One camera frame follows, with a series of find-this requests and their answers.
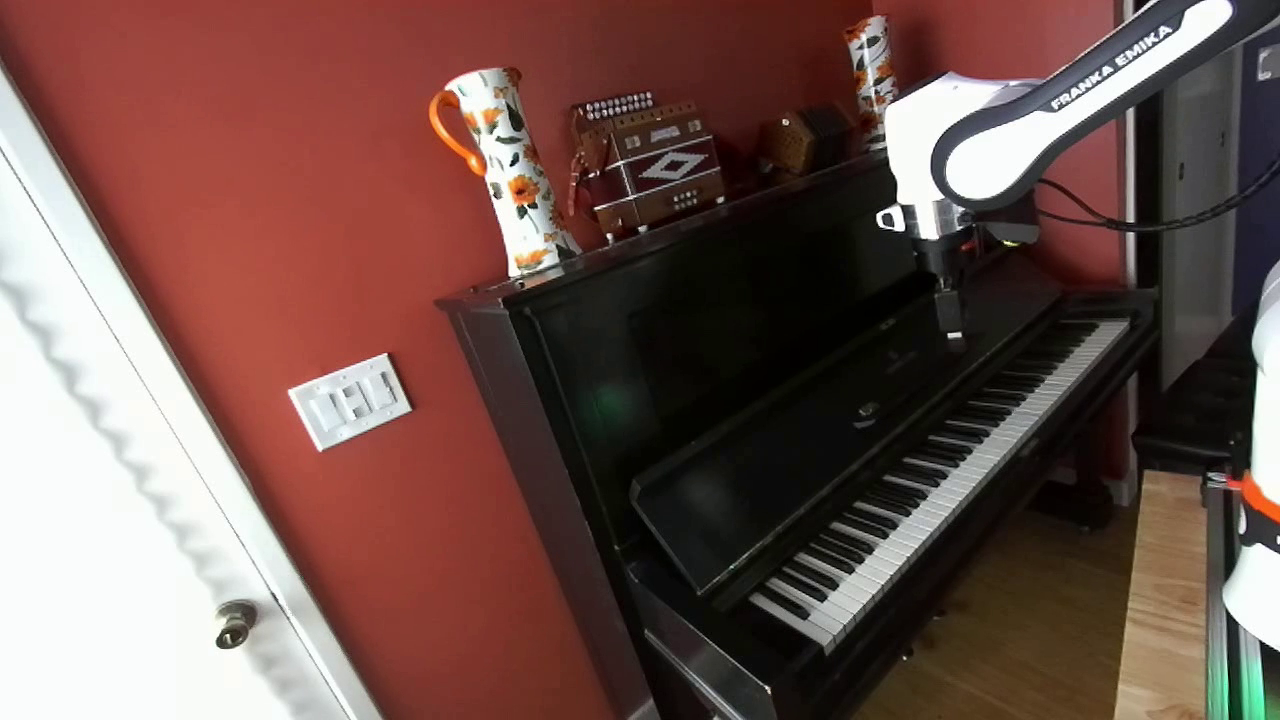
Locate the white door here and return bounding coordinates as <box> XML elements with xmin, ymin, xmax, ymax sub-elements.
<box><xmin>0</xmin><ymin>62</ymin><xmax>387</xmax><ymax>720</ymax></box>

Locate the small dark concertina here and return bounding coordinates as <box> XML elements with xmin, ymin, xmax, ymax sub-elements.
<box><xmin>756</xmin><ymin>103</ymin><xmax>857</xmax><ymax>183</ymax></box>

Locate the white wall switch plate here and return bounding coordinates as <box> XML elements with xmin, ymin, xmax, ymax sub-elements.
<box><xmin>288</xmin><ymin>352</ymin><xmax>414</xmax><ymax>453</ymax></box>

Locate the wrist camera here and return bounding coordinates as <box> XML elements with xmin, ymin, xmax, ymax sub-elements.
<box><xmin>978</xmin><ymin>196</ymin><xmax>1042</xmax><ymax>249</ymax></box>

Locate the brown accordion with diamond pattern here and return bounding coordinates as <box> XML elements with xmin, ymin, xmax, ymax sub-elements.
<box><xmin>567</xmin><ymin>91</ymin><xmax>729</xmax><ymax>245</ymax></box>

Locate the metal door knob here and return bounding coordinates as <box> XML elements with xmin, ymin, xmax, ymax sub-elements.
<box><xmin>214</xmin><ymin>599</ymin><xmax>260</xmax><ymax>651</ymax></box>

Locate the floral pitcher with orange handle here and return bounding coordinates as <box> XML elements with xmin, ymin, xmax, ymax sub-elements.
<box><xmin>429</xmin><ymin>66</ymin><xmax>584</xmax><ymax>280</ymax></box>

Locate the piano key lid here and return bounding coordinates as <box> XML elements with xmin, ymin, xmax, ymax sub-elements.
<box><xmin>629</xmin><ymin>268</ymin><xmax>1065</xmax><ymax>601</ymax></box>

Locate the black upright piano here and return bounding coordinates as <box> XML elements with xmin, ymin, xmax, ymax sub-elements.
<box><xmin>435</xmin><ymin>150</ymin><xmax>1163</xmax><ymax>720</ymax></box>

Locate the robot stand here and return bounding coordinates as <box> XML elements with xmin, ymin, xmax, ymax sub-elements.
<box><xmin>1113</xmin><ymin>469</ymin><xmax>1280</xmax><ymax>720</ymax></box>

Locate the tall floral vase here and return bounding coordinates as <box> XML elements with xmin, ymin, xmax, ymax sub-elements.
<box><xmin>843</xmin><ymin>14</ymin><xmax>899</xmax><ymax>154</ymax></box>

